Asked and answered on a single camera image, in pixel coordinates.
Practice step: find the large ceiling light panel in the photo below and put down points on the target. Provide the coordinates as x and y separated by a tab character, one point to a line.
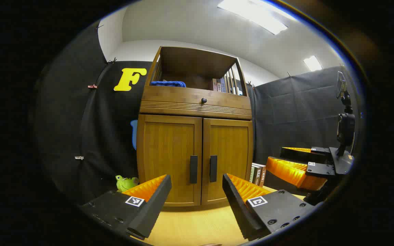
255	15

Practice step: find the wooden double-door shoe cabinet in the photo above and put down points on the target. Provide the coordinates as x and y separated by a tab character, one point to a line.
197	102

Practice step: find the blue cloth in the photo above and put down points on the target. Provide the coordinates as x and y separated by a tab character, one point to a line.
168	83

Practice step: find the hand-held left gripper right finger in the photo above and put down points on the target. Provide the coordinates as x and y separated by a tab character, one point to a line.
236	205

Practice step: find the upright book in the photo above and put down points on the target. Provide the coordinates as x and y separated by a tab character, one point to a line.
219	86
223	85
214	85

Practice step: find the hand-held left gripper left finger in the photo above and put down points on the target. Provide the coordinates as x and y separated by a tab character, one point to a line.
156	201

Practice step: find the wooden cabinet door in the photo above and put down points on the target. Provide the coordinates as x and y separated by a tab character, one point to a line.
166	153
231	150

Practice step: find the small ceiling light panel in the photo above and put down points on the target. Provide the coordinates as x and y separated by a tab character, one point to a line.
312	63

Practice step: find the green frog plush toy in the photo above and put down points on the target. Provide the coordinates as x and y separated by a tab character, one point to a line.
124	183

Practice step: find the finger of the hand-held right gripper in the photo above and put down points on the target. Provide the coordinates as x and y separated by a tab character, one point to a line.
289	172
299	155

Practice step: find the black backdrop cloth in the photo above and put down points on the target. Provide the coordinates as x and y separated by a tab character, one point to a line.
67	119
286	109

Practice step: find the brown spine book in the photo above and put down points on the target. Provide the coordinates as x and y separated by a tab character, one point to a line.
255	174
262	176

